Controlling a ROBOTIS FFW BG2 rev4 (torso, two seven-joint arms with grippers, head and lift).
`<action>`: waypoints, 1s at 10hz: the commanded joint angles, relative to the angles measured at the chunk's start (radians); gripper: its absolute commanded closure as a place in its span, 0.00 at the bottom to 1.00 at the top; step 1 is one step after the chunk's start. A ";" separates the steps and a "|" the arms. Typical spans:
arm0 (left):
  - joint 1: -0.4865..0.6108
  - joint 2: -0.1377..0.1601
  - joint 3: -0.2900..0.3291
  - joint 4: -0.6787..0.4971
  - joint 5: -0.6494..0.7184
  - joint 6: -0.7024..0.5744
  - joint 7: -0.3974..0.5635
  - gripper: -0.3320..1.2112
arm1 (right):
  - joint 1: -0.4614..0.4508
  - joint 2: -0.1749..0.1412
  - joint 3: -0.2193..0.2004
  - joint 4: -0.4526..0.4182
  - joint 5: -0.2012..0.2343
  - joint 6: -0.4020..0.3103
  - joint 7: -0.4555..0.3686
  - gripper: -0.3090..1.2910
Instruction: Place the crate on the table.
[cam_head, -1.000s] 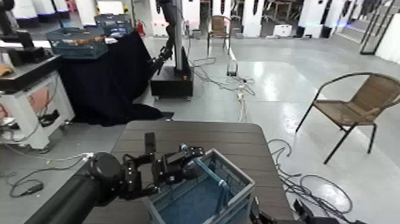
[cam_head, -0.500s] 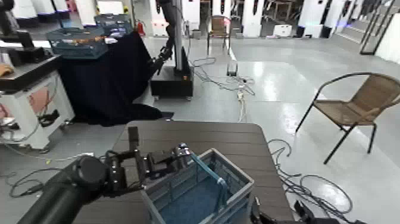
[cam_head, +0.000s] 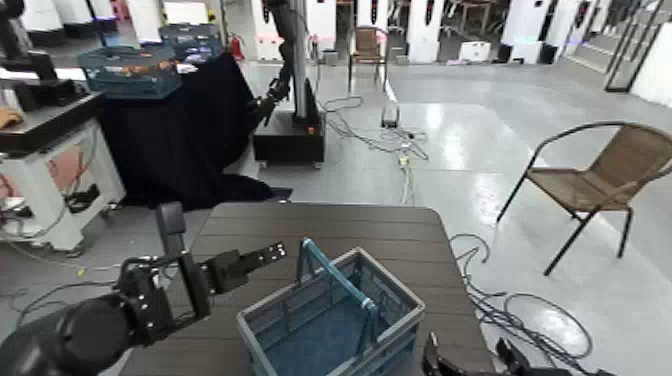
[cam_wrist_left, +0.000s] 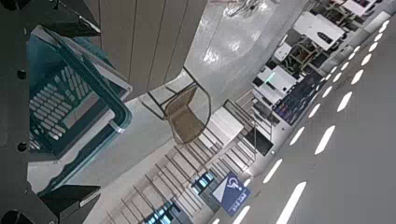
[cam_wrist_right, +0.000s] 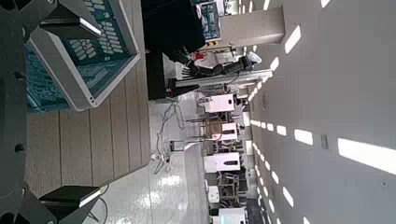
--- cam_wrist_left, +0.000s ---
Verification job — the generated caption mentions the teal plastic crate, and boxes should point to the teal plastic crate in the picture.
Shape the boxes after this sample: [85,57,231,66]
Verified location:
[27,24,134,195]

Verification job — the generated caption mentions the white tape band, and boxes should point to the white tape band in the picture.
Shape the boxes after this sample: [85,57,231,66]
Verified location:
[108,119,127,135]

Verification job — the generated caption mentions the black flat panel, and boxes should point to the black flat panel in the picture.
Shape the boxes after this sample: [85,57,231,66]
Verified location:
[244,128,276,157]

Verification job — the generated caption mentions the small white box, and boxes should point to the small white box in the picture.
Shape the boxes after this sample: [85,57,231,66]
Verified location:
[273,42,292,63]

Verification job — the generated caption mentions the blue wheelchair sign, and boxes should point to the blue wheelchair sign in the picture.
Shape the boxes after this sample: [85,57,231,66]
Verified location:
[211,171,252,217]

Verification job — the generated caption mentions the teal double door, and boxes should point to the teal double door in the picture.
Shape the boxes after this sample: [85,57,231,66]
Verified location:
[143,201,189,224]
[191,170,217,196]

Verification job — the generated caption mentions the wicker chair with black frame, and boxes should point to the wicker chair with black frame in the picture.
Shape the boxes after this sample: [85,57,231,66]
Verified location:
[147,66,213,146]

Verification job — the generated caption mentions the white work table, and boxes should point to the white work table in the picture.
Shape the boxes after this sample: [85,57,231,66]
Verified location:
[251,64,301,105]
[291,10,346,53]

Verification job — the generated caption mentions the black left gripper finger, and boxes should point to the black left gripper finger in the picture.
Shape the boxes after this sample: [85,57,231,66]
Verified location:
[36,185,102,224]
[26,0,102,39]

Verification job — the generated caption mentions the white staircase with black rails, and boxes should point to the white staircase with black rails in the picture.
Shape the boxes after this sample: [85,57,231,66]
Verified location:
[174,98,276,188]

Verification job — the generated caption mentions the dark blue patterned mat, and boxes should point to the dark blue patterned mat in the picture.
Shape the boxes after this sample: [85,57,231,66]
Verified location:
[273,72,325,126]

